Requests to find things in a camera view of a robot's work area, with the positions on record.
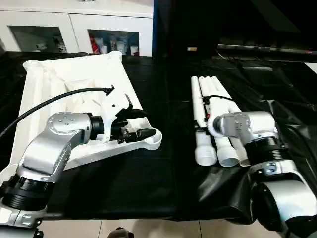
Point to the black plastic mat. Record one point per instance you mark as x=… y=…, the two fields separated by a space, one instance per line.
x=161 y=173

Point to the small white cup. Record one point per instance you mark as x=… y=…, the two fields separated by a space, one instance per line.
x=134 y=50

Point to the white plastic table top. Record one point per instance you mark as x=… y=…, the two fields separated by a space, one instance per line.
x=74 y=67

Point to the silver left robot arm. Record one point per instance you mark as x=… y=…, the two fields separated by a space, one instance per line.
x=57 y=138

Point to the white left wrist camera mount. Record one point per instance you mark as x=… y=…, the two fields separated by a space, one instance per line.
x=111 y=116

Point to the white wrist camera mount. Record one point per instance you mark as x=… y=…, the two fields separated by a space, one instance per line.
x=111 y=116
x=219 y=106

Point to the white flat board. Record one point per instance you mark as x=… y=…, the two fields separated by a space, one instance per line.
x=311 y=68

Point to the red bottle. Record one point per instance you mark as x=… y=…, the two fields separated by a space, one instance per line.
x=94 y=44

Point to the white plastic table leg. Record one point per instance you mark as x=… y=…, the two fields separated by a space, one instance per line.
x=244 y=158
x=219 y=86
x=204 y=153
x=227 y=153

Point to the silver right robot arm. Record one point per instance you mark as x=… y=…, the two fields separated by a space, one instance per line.
x=260 y=124

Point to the white cabinet with glass doors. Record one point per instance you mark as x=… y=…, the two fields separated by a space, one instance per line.
x=74 y=22

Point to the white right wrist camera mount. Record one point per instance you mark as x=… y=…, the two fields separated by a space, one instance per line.
x=219 y=106

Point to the dark rounded robot body part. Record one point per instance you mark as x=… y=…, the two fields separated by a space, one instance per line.
x=121 y=233

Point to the small white label sticker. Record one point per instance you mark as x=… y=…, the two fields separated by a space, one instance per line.
x=192 y=48

